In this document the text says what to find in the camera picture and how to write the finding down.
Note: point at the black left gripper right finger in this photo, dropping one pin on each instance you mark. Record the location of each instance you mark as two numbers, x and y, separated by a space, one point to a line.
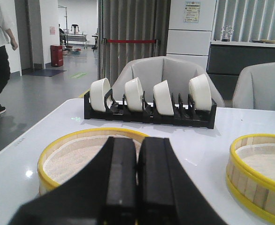
166 194

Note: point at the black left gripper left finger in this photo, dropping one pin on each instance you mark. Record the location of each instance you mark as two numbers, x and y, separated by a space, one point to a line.
102 193

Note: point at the bamboo steamer drawer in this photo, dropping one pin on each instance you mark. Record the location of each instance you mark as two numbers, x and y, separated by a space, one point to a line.
250 173
65 157

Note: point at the black dish rack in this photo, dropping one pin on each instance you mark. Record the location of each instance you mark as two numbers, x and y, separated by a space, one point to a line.
183 116

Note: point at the white bowl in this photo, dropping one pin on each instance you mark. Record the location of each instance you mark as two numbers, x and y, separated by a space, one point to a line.
200 92
98 90
134 93
163 99

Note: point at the left grey armchair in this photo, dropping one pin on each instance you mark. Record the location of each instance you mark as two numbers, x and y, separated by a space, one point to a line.
154 70

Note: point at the grey armchair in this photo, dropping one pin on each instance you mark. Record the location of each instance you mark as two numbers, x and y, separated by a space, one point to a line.
154 70
255 88

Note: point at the red fire extinguisher box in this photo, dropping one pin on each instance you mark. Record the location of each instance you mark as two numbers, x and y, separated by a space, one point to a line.
56 55

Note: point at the dark grey counter cabinet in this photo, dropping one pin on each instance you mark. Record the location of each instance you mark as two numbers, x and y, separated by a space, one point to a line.
227 59

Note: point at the right grey armchair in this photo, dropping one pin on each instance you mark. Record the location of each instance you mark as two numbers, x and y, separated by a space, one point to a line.
255 88

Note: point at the red barrier belt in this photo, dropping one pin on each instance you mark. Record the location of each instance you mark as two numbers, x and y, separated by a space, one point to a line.
132 41

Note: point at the silver tree ornament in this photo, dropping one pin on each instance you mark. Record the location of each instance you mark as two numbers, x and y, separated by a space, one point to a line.
226 33

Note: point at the wooden plate on counter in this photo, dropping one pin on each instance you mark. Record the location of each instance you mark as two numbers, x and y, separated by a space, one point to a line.
266 41

